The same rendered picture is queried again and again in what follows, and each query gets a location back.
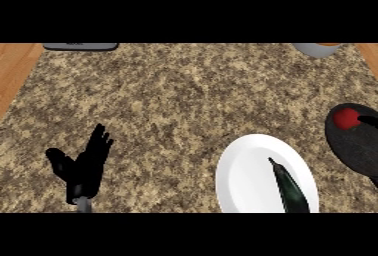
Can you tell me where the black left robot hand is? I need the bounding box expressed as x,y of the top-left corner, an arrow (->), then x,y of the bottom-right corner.
44,123 -> 114,205

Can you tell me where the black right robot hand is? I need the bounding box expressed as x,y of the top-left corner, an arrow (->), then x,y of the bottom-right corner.
355,114 -> 378,129

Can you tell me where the red tomato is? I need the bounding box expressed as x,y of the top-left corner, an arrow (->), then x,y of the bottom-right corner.
330,107 -> 364,131

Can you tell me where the black round pan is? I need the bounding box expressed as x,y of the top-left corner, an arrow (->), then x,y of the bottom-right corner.
323,102 -> 378,188

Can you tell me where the white oval plate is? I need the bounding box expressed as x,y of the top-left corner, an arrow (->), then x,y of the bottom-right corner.
213,133 -> 320,214

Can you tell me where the grey round pot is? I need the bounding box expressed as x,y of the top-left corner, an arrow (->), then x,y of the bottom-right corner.
292,42 -> 342,59

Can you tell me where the dark green cucumber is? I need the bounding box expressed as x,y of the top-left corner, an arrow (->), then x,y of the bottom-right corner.
267,157 -> 311,214

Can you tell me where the grey flat appliance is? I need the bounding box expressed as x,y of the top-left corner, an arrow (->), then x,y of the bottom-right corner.
41,42 -> 119,52

